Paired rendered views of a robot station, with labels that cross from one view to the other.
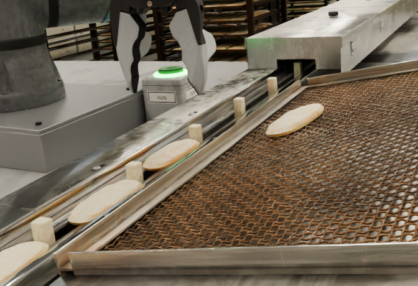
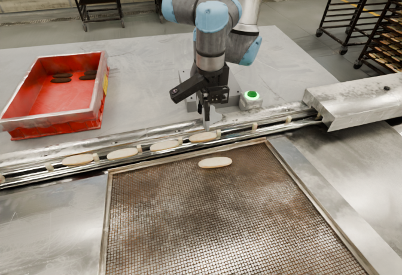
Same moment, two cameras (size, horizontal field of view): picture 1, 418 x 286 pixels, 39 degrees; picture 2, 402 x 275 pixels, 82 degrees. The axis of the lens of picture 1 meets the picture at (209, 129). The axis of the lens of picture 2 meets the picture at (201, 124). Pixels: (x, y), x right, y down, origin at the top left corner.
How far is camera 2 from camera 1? 0.60 m
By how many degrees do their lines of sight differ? 49
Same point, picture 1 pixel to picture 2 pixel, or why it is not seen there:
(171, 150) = (200, 137)
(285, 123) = (204, 164)
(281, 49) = (314, 103)
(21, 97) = not seen: hidden behind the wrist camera
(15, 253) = (127, 151)
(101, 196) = (161, 144)
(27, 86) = not seen: hidden behind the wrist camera
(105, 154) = (187, 125)
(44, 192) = (157, 132)
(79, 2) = (227, 58)
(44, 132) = (189, 102)
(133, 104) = (234, 98)
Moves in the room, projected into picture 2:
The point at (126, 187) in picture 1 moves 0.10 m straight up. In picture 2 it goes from (170, 145) to (167, 124)
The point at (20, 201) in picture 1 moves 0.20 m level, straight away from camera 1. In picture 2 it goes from (149, 132) to (180, 101)
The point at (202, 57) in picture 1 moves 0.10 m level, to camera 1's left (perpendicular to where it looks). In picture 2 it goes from (206, 124) to (185, 108)
